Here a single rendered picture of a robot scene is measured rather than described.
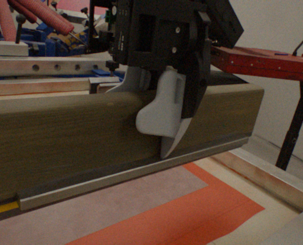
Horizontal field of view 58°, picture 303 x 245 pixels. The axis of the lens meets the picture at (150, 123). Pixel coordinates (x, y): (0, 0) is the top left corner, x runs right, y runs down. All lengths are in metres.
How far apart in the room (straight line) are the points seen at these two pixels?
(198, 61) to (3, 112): 0.15
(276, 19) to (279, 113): 0.74
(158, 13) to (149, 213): 0.29
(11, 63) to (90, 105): 0.70
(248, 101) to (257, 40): 2.18
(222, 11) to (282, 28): 2.18
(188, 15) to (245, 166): 0.37
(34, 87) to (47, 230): 0.56
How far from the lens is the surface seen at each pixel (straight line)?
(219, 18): 0.29
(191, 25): 0.24
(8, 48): 0.96
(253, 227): 0.45
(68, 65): 0.97
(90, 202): 0.42
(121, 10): 0.22
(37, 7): 1.35
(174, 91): 0.25
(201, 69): 0.24
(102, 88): 0.76
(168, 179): 0.49
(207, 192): 0.48
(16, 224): 0.40
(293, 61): 1.45
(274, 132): 2.51
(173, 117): 0.26
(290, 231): 0.41
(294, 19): 2.44
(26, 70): 0.93
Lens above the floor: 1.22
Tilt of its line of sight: 22 degrees down
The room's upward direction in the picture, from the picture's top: 8 degrees clockwise
